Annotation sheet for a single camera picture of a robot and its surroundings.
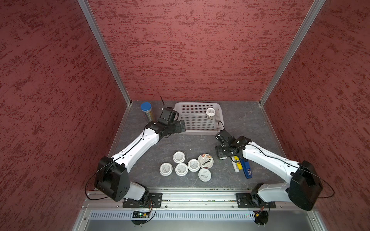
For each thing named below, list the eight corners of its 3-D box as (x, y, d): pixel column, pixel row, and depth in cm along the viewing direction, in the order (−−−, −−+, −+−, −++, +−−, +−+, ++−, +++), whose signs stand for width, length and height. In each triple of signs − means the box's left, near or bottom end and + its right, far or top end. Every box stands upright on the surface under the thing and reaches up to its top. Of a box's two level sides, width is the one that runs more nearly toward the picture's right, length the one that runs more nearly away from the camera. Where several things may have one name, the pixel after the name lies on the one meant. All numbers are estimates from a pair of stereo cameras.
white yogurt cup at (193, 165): (192, 176, 84) (192, 172, 78) (185, 167, 87) (185, 163, 81) (200, 169, 86) (201, 165, 81) (194, 161, 90) (194, 156, 84)
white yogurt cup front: (198, 183, 81) (199, 180, 76) (197, 171, 86) (198, 167, 80) (210, 183, 81) (211, 180, 76) (209, 171, 86) (210, 167, 80)
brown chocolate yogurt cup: (198, 170, 87) (198, 166, 82) (197, 156, 92) (198, 152, 87) (212, 170, 87) (214, 166, 82) (211, 156, 92) (212, 152, 88)
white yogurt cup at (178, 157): (173, 166, 88) (172, 162, 82) (174, 156, 92) (173, 151, 86) (185, 166, 88) (184, 162, 82) (185, 156, 92) (185, 151, 86)
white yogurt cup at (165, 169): (160, 178, 83) (158, 175, 77) (161, 166, 87) (160, 162, 82) (172, 178, 83) (171, 175, 77) (173, 166, 87) (172, 162, 82)
